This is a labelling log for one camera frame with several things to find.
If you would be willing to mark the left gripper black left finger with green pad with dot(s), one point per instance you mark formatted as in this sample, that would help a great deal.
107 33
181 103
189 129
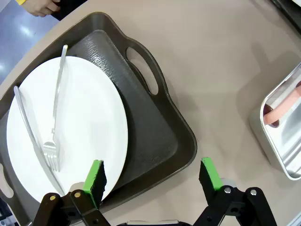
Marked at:
94 183

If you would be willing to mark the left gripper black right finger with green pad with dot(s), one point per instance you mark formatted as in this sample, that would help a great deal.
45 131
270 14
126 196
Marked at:
209 179

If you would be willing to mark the person's right forearm yellow sleeve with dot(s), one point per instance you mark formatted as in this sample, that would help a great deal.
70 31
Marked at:
21 2

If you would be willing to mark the person's right hand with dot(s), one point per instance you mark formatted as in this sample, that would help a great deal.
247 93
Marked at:
40 8

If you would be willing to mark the silver fork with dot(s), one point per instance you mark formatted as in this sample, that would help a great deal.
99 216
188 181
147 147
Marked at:
50 153

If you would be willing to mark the large white dinner plate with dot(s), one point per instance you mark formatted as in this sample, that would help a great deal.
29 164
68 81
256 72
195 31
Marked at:
89 113

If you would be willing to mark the rectangular steel container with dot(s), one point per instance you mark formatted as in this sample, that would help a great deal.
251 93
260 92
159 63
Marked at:
287 146

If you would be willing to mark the silver table knife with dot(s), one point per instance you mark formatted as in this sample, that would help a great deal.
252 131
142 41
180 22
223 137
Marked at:
24 113

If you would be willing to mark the person in yellow hoodie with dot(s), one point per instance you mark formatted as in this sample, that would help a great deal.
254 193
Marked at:
68 8

